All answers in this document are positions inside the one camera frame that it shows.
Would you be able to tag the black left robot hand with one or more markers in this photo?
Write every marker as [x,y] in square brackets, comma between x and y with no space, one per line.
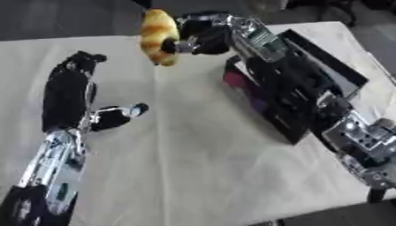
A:
[64,91]

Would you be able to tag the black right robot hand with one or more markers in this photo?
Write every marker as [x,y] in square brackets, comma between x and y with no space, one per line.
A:
[209,38]

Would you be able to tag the yellow toy croissant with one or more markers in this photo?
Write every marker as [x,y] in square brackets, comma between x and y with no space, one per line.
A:
[159,36]

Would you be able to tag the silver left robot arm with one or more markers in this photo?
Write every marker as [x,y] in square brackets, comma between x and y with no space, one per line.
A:
[49,173]

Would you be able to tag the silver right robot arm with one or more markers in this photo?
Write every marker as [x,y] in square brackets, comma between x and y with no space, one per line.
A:
[309,97]

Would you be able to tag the black open box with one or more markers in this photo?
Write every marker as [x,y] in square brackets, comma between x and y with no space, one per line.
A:
[288,88]

